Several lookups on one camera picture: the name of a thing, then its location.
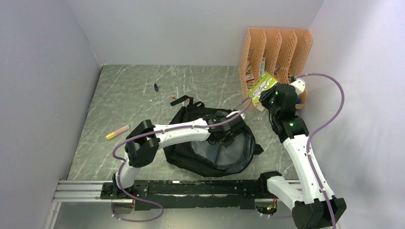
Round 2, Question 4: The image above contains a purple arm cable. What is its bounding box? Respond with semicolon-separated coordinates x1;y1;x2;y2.
259;73;345;229
110;96;253;222

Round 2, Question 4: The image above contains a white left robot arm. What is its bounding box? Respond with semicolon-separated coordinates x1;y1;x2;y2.
112;111;245;198

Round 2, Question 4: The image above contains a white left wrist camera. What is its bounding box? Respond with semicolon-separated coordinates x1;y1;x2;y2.
226;110;245;119

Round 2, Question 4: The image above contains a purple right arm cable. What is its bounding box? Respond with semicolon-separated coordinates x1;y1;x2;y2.
259;73;345;229

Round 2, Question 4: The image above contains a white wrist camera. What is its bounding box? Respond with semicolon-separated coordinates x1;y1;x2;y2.
226;110;245;119
290;78;306;95

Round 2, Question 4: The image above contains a pink yellow highlighter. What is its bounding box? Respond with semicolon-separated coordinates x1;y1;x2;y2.
106;125;130;140

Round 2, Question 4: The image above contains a white red staples box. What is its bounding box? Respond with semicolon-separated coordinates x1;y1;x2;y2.
245;73;255;83

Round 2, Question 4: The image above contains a tall white green box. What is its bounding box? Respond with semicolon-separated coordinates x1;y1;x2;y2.
259;57;266;77

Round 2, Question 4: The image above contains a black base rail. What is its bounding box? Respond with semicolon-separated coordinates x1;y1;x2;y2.
100;179;279;214

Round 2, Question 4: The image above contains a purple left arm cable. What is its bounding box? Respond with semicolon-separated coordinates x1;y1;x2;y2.
110;96;253;222

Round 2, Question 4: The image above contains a black student backpack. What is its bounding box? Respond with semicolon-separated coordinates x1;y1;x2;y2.
163;99;264;177

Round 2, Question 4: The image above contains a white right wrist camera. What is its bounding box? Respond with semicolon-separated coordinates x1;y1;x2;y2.
290;78;306;95

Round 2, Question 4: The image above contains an orange plastic desk organizer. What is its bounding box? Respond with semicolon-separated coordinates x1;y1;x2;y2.
238;28;313;98

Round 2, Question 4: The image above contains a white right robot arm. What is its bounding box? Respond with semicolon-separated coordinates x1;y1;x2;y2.
257;83;347;229

